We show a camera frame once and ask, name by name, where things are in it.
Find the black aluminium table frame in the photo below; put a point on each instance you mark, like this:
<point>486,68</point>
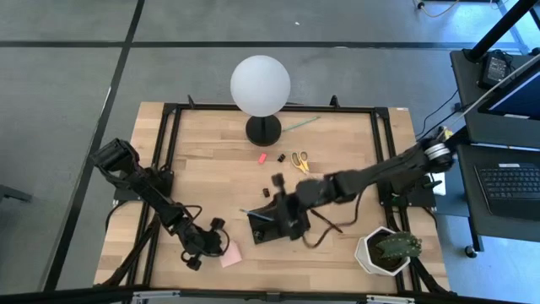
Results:
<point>202,107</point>

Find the computer monitor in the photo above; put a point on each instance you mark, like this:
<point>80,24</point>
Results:
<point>519,99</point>

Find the white globe table lamp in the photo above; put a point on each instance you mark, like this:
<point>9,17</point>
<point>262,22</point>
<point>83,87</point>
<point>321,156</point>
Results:
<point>260,84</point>

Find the white paper sheet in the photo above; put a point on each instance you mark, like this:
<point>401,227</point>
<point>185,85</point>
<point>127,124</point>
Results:
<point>441,188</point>

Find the black crossbar with silver brackets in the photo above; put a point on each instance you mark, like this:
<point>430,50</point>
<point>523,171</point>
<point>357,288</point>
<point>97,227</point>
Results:
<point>63,295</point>

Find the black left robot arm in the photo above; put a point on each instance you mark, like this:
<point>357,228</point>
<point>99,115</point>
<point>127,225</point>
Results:
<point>160,202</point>

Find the black power adapter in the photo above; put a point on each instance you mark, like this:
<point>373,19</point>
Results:
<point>495,69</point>

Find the teal pencil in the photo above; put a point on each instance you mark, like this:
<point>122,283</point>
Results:
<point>301,123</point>

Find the black workstation cart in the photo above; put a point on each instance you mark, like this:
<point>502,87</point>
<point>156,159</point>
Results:
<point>472,122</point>

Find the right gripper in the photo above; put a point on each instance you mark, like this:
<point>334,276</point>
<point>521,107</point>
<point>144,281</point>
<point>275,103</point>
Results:
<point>291,215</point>

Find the black pen with logo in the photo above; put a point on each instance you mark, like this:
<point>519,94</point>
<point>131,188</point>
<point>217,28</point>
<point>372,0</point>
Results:
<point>333,227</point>

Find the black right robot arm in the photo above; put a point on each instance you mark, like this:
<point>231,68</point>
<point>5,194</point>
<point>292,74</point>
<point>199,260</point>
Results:
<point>379,173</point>

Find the pink eraser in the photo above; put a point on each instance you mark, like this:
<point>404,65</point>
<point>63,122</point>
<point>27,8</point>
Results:
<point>262,158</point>

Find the grey furniture foot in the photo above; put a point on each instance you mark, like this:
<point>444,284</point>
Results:
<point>12,193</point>

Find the pink sticky note pad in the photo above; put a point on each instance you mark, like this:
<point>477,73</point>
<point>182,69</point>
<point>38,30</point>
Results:
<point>231,255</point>

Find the cactus in white pot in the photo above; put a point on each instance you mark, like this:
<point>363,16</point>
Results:
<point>371,262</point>

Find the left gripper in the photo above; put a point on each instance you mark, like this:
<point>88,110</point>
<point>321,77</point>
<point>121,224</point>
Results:
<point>204,245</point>

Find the black stand pole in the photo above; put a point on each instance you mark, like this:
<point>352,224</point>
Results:
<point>498,29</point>

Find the black mesh desk organizer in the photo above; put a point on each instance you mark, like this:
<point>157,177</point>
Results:
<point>261,226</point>

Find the black laptop keyboard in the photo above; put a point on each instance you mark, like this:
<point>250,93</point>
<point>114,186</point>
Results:
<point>510,186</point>

